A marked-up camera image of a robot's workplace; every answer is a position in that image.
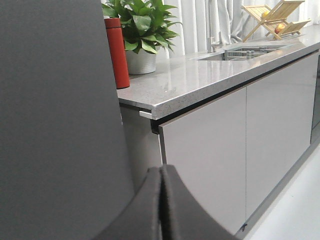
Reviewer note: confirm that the grey ribbed plant pot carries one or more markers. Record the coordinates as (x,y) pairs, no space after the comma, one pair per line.
(140,63)

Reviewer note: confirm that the grey left cabinet door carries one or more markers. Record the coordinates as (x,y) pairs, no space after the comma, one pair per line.
(207,146)

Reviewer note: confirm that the white curtain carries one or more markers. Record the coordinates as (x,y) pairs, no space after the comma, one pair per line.
(199,19)

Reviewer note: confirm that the red apple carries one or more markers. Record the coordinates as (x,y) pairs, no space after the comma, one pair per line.
(279,28)

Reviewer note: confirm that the steel kitchen sink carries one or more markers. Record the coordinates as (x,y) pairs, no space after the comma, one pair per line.
(219,56)

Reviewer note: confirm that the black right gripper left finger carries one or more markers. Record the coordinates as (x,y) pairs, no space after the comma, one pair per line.
(140,218)

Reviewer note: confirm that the wooden dish rack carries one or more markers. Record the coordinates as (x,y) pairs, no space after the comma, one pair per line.
(277,15)

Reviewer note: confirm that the green potted plant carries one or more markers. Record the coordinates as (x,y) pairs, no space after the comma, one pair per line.
(145,23)

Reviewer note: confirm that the grey fridge door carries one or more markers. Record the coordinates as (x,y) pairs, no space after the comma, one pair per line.
(64,170)

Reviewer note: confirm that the metal sink drain rack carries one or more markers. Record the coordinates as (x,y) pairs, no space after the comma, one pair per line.
(246,53)

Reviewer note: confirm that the grey cabinet door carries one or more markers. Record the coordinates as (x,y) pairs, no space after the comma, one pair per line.
(279,114)
(207,146)

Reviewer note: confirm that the red thermos bottle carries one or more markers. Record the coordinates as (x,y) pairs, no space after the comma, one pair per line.
(117,52)

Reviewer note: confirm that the grey right cabinet door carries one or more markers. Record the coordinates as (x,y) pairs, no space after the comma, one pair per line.
(279,114)

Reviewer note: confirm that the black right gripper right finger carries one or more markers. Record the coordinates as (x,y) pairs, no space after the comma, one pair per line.
(181,216)

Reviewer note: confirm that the yellow fruit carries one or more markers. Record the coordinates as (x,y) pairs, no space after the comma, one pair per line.
(264,14)

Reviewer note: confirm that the grey stone countertop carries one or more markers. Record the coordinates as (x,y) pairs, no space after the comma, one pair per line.
(181,82)

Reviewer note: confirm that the steel kitchen faucet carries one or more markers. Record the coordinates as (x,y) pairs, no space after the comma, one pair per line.
(213,44)

